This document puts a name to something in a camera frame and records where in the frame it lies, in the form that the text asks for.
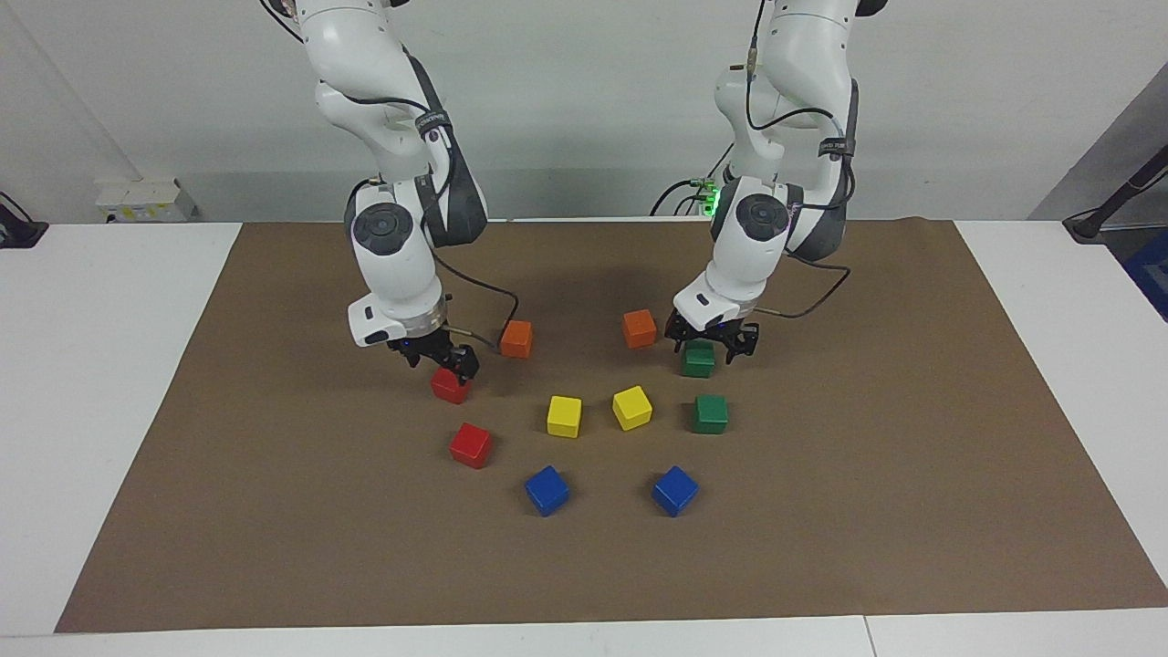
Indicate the white wall socket box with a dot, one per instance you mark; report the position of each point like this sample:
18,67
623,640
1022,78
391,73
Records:
146,201

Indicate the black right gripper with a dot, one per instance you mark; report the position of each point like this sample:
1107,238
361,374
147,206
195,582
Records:
427,347

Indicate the red wooden cube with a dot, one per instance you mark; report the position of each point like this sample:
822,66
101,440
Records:
452,390
471,446

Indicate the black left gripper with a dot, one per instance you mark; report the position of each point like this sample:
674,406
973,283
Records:
714,334

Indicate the blue crate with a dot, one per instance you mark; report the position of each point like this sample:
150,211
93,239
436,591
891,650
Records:
1152,274

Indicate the brown paper table mat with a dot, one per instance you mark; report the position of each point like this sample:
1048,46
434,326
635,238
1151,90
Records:
821,529

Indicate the yellow wooden cube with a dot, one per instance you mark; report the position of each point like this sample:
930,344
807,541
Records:
632,408
564,417

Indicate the green wooden cube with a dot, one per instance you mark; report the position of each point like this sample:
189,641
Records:
710,415
698,363

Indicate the green lit connector plug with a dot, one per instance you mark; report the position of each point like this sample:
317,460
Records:
704,192

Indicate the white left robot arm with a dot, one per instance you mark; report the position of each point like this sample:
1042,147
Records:
757,255

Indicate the orange wooden cube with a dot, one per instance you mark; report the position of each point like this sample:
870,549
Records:
516,340
640,329

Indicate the black stand leg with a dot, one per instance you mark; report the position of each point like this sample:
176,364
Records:
1095,219

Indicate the blue wooden cube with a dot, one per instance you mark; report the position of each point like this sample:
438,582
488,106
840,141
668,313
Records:
675,491
547,491

